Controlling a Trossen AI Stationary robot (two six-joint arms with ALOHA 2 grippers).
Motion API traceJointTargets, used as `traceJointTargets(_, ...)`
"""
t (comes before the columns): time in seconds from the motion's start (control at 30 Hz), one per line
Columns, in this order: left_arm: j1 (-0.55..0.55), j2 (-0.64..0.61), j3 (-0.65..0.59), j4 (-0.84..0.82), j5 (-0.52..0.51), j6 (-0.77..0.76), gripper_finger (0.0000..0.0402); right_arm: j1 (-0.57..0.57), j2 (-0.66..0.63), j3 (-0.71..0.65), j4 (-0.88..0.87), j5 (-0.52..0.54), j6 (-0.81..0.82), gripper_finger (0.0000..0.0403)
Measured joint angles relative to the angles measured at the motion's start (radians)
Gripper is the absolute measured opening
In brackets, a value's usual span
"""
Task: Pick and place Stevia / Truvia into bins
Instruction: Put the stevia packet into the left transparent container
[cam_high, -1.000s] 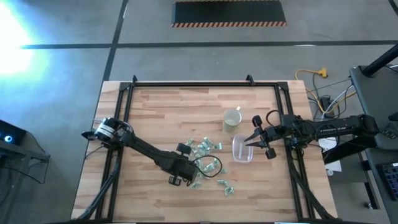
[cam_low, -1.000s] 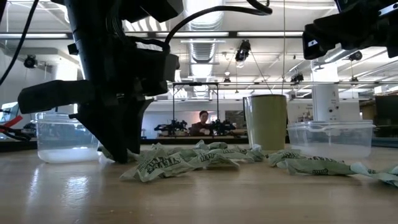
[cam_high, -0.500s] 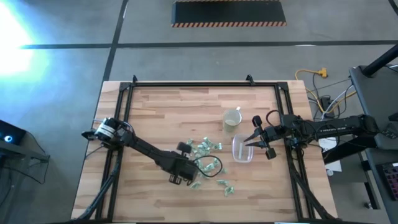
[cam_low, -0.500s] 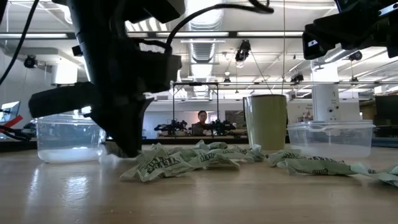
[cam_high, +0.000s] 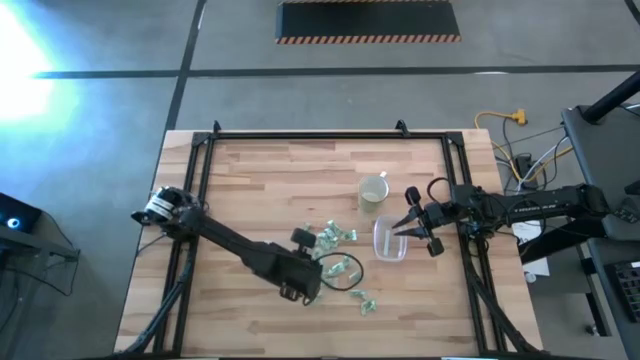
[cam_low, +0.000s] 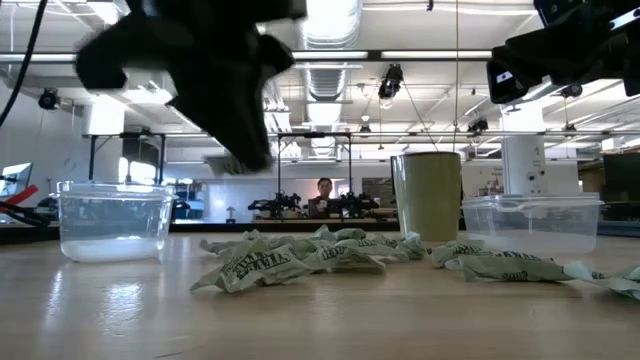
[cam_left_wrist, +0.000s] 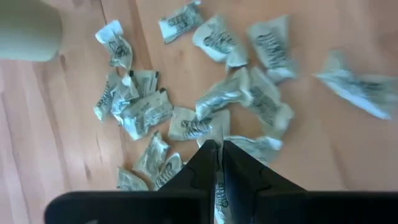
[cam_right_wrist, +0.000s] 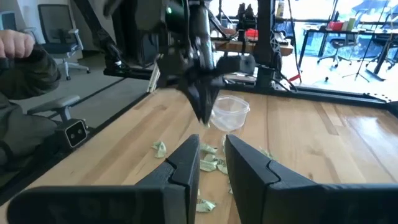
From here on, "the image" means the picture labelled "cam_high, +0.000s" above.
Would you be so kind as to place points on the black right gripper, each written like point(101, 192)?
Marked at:
point(436, 216)

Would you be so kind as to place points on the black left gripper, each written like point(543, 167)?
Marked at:
point(305, 275)

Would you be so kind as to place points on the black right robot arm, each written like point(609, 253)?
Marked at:
point(540, 205)

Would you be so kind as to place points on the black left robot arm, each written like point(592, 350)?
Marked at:
point(225, 240)

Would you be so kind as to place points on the rectangular clear plastic container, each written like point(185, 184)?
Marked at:
point(387, 252)

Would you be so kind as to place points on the pale green mug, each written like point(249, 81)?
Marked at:
point(372, 201)

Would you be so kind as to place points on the white paper sheet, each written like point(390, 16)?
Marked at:
point(529, 235)

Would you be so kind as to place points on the black power strip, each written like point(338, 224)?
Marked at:
point(525, 167)

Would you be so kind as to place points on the grey cart top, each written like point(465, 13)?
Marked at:
point(605, 160)

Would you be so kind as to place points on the black mat with hazard stripes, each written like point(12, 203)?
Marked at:
point(367, 20)

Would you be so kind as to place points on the black keyboard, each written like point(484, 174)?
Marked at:
point(629, 290)

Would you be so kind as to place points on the dark low table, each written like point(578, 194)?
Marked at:
point(617, 330)

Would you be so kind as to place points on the black pole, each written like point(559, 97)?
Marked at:
point(612, 97)

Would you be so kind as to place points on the dark side stand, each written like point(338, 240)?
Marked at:
point(35, 247)

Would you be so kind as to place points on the black device with blue light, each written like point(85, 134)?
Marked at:
point(15, 212)

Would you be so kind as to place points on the black aluminium rig frame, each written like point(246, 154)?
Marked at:
point(325, 135)

